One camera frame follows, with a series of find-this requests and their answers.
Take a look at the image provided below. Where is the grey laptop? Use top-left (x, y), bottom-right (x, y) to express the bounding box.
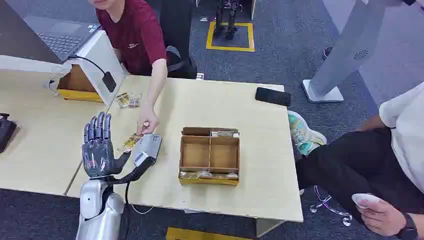
top-left (0, 0), bottom-right (102, 64)

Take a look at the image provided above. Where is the white laptop stand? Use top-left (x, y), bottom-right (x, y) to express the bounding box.
top-left (0, 30), bottom-right (127, 107)

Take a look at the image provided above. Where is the black power adapter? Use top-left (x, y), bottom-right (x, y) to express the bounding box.
top-left (101, 71), bottom-right (118, 94)

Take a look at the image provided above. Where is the white cable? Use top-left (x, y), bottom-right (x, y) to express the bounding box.
top-left (130, 202), bottom-right (156, 216)

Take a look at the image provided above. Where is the yellow wooden box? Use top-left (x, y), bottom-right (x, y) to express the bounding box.
top-left (56, 64), bottom-right (104, 104)

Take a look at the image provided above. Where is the white controller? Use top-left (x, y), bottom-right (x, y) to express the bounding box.
top-left (351, 193), bottom-right (381, 210)

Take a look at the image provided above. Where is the person's left hand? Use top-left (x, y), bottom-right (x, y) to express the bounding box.
top-left (136, 105), bottom-right (160, 136)

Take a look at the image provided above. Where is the teal patterned shoe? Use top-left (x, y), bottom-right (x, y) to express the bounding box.
top-left (287, 110), bottom-right (328, 157)

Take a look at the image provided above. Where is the background humanoid robot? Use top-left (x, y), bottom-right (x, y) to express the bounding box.
top-left (213, 0), bottom-right (240, 41)

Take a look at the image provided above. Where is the black device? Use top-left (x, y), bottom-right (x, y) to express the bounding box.
top-left (0, 112), bottom-right (18, 154)

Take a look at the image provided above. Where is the person's hand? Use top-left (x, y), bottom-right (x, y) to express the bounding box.
top-left (136, 105), bottom-right (160, 136)
top-left (356, 198), bottom-right (408, 237)

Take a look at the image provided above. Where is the black power cable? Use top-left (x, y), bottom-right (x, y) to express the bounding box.
top-left (67, 54), bottom-right (107, 76)

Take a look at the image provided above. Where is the black office chair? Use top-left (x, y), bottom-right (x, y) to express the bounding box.
top-left (158, 0), bottom-right (200, 80)

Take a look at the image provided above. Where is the person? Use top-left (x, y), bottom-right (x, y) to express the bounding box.
top-left (287, 81), bottom-right (424, 240)
top-left (87, 0), bottom-right (169, 137)

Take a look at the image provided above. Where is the black phone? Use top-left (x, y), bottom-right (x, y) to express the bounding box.
top-left (254, 86), bottom-right (293, 108)

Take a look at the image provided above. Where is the yellow patterned card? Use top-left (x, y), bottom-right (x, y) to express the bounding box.
top-left (114, 92), bottom-right (131, 110)

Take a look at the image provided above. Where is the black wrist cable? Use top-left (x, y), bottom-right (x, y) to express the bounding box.
top-left (105, 157), bottom-right (157, 206)

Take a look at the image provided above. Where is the brown patterned hotel card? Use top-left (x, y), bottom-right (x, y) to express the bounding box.
top-left (117, 132), bottom-right (144, 154)

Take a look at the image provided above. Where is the pale patterned card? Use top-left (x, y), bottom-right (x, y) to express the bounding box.
top-left (127, 92), bottom-right (143, 109)

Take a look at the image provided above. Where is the grey kiosk stand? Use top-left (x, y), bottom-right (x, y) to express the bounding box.
top-left (301, 0), bottom-right (403, 104)

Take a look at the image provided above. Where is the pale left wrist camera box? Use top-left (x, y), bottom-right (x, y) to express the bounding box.
top-left (132, 133), bottom-right (164, 169)

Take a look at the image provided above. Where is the black wristwatch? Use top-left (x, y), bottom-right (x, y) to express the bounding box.
top-left (395, 212), bottom-right (420, 240)

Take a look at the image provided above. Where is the wooden card box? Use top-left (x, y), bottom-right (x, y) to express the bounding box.
top-left (177, 126), bottom-right (241, 187)

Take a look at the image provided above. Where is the stack of cards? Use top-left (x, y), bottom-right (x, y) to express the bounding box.
top-left (209, 130), bottom-right (240, 139)
top-left (179, 170), bottom-right (240, 181)

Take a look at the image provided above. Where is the chrome chair base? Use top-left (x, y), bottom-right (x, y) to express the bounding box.
top-left (308, 184), bottom-right (354, 228)

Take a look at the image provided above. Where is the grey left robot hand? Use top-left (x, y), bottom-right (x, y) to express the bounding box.
top-left (81, 111), bottom-right (132, 180)

